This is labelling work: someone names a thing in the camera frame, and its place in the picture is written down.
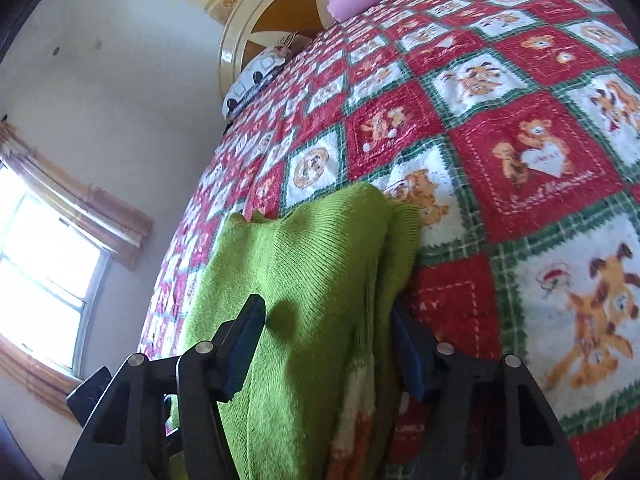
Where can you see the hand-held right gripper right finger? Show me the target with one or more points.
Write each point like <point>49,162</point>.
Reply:
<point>412,360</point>

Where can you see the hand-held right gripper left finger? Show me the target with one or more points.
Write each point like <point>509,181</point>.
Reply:
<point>245,345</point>

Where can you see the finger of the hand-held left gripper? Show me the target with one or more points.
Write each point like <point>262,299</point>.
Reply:
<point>87,395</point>

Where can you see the green striped knit sweater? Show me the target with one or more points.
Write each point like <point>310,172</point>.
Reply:
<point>310,285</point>

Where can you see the window with brown curtain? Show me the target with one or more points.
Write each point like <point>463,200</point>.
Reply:
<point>100,210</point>

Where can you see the red checked printed blanket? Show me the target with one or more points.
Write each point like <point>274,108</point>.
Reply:
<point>500,160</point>

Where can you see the white patterned pillow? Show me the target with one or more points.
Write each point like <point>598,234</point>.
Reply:
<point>255,75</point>

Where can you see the cream and brown headboard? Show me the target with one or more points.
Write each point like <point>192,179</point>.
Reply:
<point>280,15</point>

